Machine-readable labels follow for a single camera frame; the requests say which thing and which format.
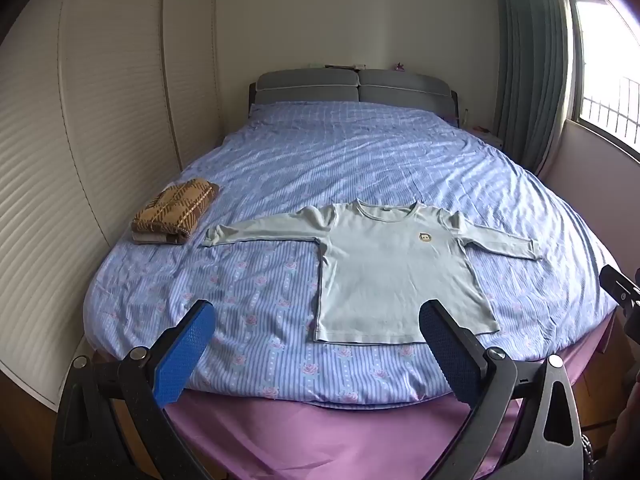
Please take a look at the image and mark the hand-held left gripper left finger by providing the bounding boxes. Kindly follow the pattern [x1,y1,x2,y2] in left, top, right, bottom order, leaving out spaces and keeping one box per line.
[52,299,218,480]

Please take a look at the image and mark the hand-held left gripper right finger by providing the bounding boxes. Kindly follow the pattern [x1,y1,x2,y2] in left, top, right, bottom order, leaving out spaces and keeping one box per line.
[419,299,586,480]

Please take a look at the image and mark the light green long-sleeve shirt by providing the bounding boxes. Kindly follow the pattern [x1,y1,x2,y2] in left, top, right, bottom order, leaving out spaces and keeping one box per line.
[201,199,545,345]

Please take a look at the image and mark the purple bed sheet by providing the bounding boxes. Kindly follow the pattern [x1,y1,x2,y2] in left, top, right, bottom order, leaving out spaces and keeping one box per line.
[162,310,618,480]

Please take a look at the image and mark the folded brown plaid garment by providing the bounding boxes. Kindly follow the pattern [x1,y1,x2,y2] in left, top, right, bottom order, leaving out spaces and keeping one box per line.
[131,178,221,246]

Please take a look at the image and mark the white nightstand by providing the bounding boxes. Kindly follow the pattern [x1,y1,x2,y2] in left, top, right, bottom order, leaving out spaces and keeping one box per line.
[470,127,506,150]

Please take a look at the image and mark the blue floral striped bedspread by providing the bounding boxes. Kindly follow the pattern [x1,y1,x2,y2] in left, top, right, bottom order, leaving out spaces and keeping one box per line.
[82,100,621,406]

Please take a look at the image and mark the window with railing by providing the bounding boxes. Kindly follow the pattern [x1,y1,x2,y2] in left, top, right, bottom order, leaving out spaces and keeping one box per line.
[570,0,640,161]

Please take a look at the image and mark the grey-green curtain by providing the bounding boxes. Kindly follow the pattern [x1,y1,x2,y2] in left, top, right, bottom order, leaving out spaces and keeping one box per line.
[492,0,576,173]

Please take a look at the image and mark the cream louvered wardrobe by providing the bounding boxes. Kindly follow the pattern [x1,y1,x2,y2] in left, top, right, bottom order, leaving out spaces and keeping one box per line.
[0,0,223,408]

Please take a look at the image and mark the grey headboard cushion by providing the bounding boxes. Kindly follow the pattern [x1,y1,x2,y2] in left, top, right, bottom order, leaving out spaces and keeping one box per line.
[358,70,453,111]
[255,68,361,107]

